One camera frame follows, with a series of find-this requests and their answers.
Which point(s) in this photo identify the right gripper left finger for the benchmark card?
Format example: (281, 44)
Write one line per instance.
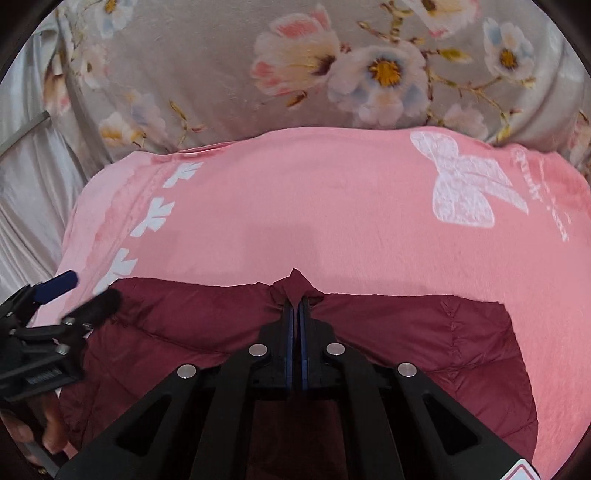
(196, 423)

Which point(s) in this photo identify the maroon puffer jacket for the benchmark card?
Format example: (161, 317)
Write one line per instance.
(467, 347)

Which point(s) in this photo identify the silver satin pillow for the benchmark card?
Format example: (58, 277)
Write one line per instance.
(40, 175)

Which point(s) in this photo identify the pink bow-print blanket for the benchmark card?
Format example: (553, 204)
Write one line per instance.
(403, 212)

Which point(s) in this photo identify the grey floral bed sheet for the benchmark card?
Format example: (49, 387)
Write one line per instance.
(162, 76)

